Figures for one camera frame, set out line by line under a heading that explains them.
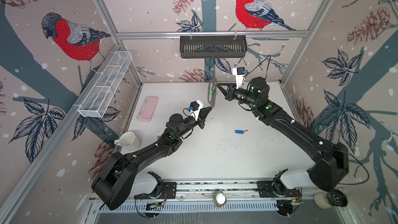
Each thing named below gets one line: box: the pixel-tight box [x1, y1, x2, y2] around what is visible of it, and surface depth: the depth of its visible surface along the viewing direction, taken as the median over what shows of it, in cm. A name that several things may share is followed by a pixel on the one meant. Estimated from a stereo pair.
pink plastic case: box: [136, 95, 160, 123], surface depth 106 cm
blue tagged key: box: [234, 129, 249, 135], surface depth 96 cm
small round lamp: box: [212, 191, 227, 208], surface depth 64 cm
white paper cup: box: [114, 131, 141, 151], surface depth 83 cm
